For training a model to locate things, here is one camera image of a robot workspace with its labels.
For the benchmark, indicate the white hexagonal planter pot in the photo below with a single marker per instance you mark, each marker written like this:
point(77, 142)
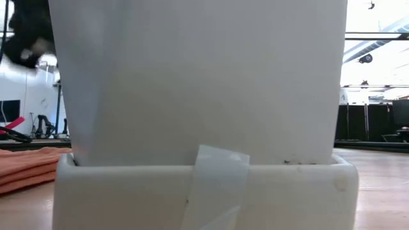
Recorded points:
point(207, 96)

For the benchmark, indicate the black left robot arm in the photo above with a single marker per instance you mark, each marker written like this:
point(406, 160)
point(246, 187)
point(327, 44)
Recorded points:
point(28, 25)

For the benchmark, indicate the clear tape strip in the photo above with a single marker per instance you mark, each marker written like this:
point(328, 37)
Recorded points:
point(217, 185)

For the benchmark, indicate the black vertical pole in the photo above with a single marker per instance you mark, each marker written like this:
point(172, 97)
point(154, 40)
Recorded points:
point(58, 108)

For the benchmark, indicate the black partition panels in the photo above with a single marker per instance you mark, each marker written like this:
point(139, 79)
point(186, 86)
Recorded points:
point(361, 123)

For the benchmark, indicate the small black background robot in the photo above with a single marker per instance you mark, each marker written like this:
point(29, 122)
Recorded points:
point(44, 124)

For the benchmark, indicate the round black hanging fixture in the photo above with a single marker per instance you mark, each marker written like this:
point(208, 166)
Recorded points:
point(365, 59)

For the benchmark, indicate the black tripod stand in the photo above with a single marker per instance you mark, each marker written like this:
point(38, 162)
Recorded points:
point(33, 127)

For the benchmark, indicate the folded orange cloth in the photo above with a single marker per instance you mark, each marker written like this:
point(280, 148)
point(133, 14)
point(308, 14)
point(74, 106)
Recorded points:
point(25, 169)

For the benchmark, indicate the dark computer monitor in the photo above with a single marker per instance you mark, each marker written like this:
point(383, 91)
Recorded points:
point(401, 111)
point(9, 111)

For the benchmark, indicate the black office chair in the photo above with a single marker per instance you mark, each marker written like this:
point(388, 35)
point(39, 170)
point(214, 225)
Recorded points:
point(399, 135)

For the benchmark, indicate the small black hanging hook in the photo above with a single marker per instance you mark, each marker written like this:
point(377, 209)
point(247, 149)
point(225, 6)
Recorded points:
point(371, 5)

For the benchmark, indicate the grey ventilation duct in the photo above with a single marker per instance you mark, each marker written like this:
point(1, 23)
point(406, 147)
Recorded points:
point(370, 48)

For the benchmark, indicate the thin black lighting rail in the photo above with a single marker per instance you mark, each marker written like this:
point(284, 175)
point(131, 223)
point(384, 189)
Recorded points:
point(383, 86)

